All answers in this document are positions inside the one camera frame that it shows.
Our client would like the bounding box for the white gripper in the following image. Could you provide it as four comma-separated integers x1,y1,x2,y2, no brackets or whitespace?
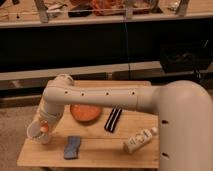
38,103,63,133

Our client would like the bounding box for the orange pepper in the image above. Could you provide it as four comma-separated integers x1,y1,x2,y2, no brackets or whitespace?
40,124,49,133

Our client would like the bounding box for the white ceramic cup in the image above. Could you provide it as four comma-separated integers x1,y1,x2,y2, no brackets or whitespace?
27,121,51,144

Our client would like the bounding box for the blue sponge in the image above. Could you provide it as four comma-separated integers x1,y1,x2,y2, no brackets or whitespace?
64,136,81,160

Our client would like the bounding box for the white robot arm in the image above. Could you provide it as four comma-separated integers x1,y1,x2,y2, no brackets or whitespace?
40,74,213,171

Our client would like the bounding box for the wooden table board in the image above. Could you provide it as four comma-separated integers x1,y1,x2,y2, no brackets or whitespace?
17,80,160,169

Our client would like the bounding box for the black striped eraser block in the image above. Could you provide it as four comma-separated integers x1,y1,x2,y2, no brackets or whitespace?
104,108,122,133

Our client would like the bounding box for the black bin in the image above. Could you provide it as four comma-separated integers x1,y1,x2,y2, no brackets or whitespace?
160,41,213,73

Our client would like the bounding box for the orange bowl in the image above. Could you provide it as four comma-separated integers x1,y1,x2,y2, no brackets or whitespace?
70,104,102,122

